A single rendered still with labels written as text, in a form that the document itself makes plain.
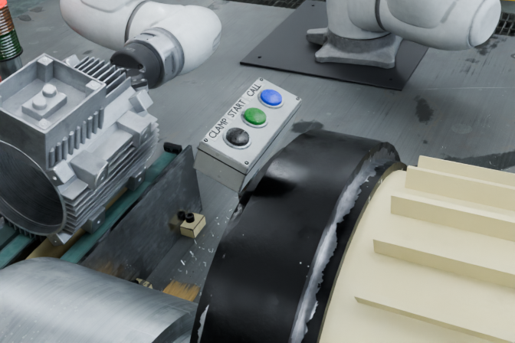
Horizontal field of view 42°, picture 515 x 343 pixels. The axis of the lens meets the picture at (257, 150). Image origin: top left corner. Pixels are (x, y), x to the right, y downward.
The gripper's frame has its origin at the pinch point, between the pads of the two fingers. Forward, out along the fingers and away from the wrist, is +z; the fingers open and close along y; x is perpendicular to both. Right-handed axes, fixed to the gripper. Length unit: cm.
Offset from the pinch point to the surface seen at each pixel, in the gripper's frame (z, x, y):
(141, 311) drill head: 31.8, -4.7, 36.7
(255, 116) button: -8.0, -1.3, 26.5
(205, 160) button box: -0.4, 2.0, 23.1
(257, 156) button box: -2.9, 1.4, 29.1
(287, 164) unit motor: 40, -25, 52
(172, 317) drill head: 31, -5, 39
